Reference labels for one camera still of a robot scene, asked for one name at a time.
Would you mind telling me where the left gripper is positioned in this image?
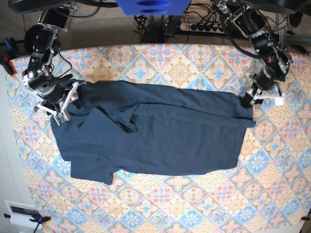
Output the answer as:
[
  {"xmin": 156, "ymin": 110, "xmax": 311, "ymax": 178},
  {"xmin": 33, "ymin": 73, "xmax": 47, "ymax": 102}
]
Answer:
[{"xmin": 239, "ymin": 67, "xmax": 283, "ymax": 109}]

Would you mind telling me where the white wall outlet box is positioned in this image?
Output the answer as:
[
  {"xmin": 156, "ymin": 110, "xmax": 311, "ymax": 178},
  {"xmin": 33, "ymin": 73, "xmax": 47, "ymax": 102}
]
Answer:
[{"xmin": 4, "ymin": 200, "xmax": 39, "ymax": 229}]

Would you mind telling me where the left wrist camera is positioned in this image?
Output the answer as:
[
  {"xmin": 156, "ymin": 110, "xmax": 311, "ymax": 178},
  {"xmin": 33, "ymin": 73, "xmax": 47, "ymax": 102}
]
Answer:
[{"xmin": 274, "ymin": 97, "xmax": 285, "ymax": 106}]

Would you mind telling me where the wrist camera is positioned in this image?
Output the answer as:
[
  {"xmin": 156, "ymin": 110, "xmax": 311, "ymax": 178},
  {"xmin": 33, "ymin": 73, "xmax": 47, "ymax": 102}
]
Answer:
[
  {"xmin": 274, "ymin": 97, "xmax": 285, "ymax": 106},
  {"xmin": 53, "ymin": 112, "xmax": 70, "ymax": 126}
]

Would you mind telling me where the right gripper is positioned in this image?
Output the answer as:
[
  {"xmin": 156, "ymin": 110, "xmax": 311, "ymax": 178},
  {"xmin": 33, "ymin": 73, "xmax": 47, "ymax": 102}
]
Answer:
[{"xmin": 34, "ymin": 80, "xmax": 86, "ymax": 115}]

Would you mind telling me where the white power strip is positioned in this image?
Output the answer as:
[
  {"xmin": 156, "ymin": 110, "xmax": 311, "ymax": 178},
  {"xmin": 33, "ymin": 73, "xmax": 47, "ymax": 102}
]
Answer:
[{"xmin": 179, "ymin": 23, "xmax": 224, "ymax": 34}]

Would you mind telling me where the orange clamp lower right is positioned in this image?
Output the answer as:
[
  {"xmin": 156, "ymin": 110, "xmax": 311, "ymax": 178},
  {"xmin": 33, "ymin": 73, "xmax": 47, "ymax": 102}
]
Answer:
[{"xmin": 300, "ymin": 216, "xmax": 310, "ymax": 221}]

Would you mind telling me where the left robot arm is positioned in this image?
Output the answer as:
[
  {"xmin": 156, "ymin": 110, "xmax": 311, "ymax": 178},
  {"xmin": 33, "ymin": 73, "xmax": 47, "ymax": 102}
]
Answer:
[{"xmin": 213, "ymin": 0, "xmax": 291, "ymax": 108}]

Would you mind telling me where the patterned colourful tablecloth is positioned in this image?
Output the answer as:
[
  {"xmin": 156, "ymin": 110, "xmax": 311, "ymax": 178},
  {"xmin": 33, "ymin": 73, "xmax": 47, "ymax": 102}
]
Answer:
[{"xmin": 6, "ymin": 44, "xmax": 311, "ymax": 233}]

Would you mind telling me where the dark navy t-shirt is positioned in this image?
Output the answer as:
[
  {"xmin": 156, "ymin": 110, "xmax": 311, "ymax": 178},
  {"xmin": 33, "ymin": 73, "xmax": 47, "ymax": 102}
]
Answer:
[{"xmin": 51, "ymin": 81, "xmax": 256, "ymax": 184}]

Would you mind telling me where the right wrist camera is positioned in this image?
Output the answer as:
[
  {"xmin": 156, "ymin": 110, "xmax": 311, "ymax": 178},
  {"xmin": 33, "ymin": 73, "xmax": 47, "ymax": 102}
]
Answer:
[{"xmin": 53, "ymin": 112, "xmax": 70, "ymax": 126}]

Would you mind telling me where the black round stool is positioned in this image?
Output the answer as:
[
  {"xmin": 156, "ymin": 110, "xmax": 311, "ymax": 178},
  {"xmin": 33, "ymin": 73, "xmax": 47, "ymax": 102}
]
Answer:
[{"xmin": 24, "ymin": 24, "xmax": 61, "ymax": 56}]

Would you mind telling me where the blue orange clamp lower left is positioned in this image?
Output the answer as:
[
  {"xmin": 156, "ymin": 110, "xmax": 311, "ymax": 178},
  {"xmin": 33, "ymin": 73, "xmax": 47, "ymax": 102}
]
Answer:
[{"xmin": 3, "ymin": 214, "xmax": 51, "ymax": 233}]

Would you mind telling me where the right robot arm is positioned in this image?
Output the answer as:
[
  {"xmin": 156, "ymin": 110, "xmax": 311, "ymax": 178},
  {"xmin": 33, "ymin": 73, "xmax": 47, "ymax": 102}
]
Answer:
[{"xmin": 22, "ymin": 3, "xmax": 84, "ymax": 120}]

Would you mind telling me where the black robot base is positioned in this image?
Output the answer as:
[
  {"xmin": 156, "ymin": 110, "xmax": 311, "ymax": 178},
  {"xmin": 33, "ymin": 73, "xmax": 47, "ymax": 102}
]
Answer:
[
  {"xmin": 242, "ymin": 0, "xmax": 311, "ymax": 14},
  {"xmin": 8, "ymin": 0, "xmax": 72, "ymax": 14}
]

